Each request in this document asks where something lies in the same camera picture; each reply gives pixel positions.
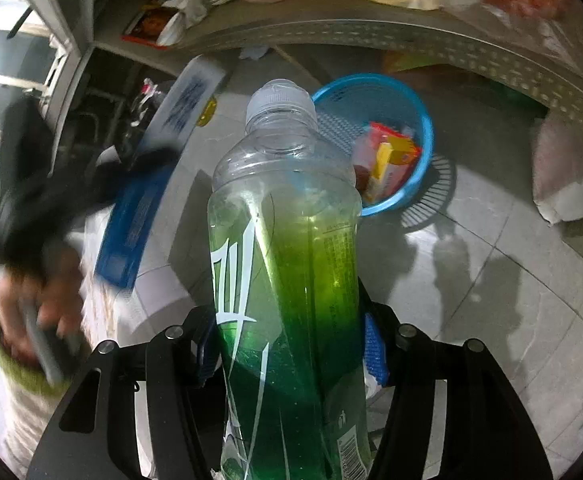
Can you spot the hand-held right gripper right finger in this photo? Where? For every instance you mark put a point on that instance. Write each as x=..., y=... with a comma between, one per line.
x=375, y=350

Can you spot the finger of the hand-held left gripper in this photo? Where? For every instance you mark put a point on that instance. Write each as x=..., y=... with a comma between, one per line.
x=136, y=170

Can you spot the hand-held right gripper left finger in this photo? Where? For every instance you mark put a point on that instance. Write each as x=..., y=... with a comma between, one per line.
x=206, y=355

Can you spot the blue toothpaste box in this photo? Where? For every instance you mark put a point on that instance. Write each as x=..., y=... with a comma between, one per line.
x=131, y=230

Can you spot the green plastic bottle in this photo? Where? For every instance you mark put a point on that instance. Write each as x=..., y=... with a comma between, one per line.
x=291, y=260

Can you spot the red snack packet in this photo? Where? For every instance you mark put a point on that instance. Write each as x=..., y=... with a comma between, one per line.
x=360, y=175

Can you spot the blue plastic basket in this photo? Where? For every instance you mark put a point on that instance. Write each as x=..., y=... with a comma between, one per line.
x=411, y=125

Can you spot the person's left forearm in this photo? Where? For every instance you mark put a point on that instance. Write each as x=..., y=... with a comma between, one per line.
x=26, y=410

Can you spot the person's left hand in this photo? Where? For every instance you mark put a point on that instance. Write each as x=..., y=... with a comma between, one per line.
x=56, y=285

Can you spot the red picture card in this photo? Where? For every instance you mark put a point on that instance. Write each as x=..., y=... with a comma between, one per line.
x=146, y=25

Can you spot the pinkish white plastic bag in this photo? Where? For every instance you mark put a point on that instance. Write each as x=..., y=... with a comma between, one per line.
x=566, y=175

